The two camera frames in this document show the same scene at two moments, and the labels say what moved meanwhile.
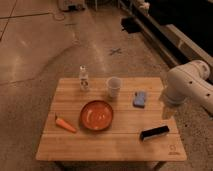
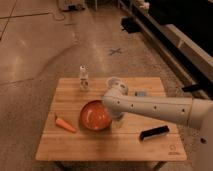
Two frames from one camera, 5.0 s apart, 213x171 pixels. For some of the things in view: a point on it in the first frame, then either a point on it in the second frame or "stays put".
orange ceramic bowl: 96,115 stays put
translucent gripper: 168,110 → 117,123
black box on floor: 130,25 stays put
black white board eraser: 154,132 stays put
